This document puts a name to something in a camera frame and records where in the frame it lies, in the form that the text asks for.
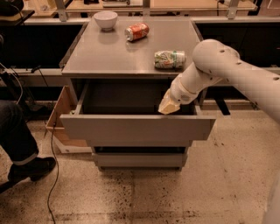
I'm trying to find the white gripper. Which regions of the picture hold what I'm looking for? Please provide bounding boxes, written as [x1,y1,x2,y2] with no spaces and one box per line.
[158,76,196,115]

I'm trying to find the white ceramic bowl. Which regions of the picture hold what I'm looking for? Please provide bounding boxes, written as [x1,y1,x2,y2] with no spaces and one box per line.
[94,10,118,31]

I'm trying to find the grey drawer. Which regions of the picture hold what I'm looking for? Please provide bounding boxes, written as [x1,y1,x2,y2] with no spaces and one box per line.
[93,153,187,168]
[60,79,215,147]

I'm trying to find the black shoe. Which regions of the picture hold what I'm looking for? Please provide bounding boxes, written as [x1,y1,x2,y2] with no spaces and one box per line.
[8,157,56,182]

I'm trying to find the person leg dark trousers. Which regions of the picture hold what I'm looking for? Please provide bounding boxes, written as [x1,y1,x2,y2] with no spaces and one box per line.
[0,100,39,165]

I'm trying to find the grey bottom drawer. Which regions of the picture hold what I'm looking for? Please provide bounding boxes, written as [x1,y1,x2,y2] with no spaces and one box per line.
[93,153,187,168]

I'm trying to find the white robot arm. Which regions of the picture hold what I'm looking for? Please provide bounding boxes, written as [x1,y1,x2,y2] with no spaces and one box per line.
[158,39,280,224]

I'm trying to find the black floor cable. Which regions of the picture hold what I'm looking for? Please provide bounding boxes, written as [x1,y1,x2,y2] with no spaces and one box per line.
[30,65,60,224]

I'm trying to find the orange soda can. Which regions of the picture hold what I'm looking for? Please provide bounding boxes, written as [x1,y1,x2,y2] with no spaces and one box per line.
[124,23,150,42]

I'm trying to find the grey drawer cabinet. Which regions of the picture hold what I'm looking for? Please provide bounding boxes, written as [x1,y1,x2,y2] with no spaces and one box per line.
[59,16,216,172]

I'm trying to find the green white soda can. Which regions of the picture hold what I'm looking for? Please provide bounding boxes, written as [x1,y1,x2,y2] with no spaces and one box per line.
[154,51,186,69]

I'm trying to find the grey top drawer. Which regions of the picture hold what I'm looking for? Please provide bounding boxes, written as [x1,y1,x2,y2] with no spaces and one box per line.
[60,79,215,147]

